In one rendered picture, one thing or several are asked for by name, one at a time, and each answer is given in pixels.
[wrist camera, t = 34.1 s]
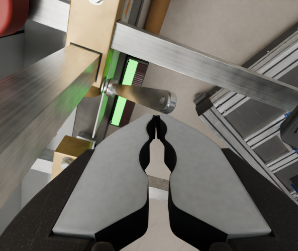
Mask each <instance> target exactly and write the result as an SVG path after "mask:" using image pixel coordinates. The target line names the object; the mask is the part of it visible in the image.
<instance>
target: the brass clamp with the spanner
mask: <svg viewBox="0 0 298 251"><path fill-rule="evenodd" d="M124 4H125V0H105V1H104V2H103V3H102V4H100V5H94V4H92V3H90V2H89V0H70V8H69V17H68V25H67V34H66V42H65V47H67V46H69V45H71V44H73V45H76V46H79V47H82V48H85V49H88V50H91V51H93V52H96V53H99V54H101V56H100V61H99V67H98V72H97V77H96V80H95V82H94V83H93V84H92V86H91V87H90V89H89V90H88V91H87V93H86V94H85V95H84V97H96V96H99V95H100V94H101V93H100V92H101V87H102V84H103V81H104V78H105V77H107V75H108V71H109V67H110V63H111V58H112V54H113V50H114V49H111V44H112V39H113V35H114V31H115V27H116V23H117V22H118V21H120V20H121V17H122V13H123V9H124Z"/></svg>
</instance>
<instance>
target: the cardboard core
mask: <svg viewBox="0 0 298 251"><path fill-rule="evenodd" d="M169 3H170V0H152V1H151V5H150V8H149V11H148V15H147V18H146V21H145V25H144V28H143V29H144V30H147V31H149V32H152V33H155V34H157V35H159V33H160V30H161V27H162V24H163V21H164V18H165V15H166V12H167V9H168V6H169Z"/></svg>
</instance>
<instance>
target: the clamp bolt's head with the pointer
mask: <svg viewBox="0 0 298 251"><path fill-rule="evenodd" d="M108 82H109V79H107V77H105V78H104V81H103V84H102V87H101V92H100V93H101V94H102V93H105V92H106V88H107V85H108Z"/></svg>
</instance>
